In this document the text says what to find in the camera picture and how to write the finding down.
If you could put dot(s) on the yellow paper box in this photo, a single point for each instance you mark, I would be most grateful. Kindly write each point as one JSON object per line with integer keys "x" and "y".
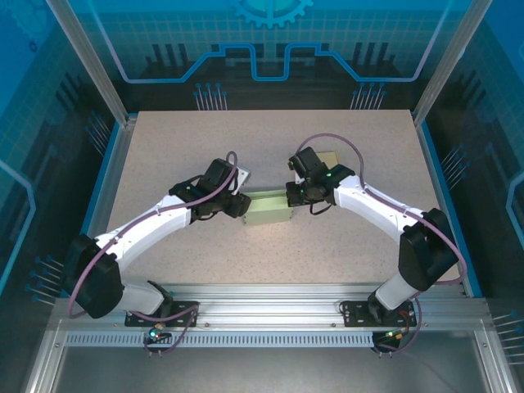
{"x": 331, "y": 157}

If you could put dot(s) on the green paper box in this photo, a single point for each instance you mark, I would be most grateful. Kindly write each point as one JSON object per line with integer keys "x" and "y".
{"x": 268, "y": 213}

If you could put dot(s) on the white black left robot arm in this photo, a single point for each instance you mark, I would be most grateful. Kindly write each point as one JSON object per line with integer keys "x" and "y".
{"x": 155, "y": 225}

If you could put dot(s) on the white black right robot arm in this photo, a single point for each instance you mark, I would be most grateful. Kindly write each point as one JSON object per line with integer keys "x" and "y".
{"x": 368, "y": 204}

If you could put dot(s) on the grey metal lower shelf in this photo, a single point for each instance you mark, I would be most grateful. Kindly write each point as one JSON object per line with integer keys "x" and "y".
{"x": 266, "y": 372}

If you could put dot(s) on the aluminium frame rail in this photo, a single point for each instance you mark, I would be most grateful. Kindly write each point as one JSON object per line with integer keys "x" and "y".
{"x": 266, "y": 303}

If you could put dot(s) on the blue aluminium left side rail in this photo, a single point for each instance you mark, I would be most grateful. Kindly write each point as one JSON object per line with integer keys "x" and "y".
{"x": 108, "y": 196}

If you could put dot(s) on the blue right side rail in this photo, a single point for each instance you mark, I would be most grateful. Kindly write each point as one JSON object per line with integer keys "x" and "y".
{"x": 439, "y": 184}

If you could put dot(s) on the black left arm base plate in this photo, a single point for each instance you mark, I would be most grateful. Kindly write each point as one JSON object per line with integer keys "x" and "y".
{"x": 184, "y": 317}

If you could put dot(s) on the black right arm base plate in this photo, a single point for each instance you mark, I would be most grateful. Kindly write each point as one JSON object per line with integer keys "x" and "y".
{"x": 352, "y": 315}

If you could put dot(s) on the aluminium left frame post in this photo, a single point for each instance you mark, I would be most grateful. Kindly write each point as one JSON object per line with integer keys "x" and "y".
{"x": 96, "y": 61}

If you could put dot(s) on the aluminium frame post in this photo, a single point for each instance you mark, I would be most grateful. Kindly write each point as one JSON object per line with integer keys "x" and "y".
{"x": 447, "y": 61}
{"x": 96, "y": 61}

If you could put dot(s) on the aluminium right frame post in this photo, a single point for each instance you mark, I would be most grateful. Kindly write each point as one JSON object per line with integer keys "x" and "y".
{"x": 447, "y": 61}

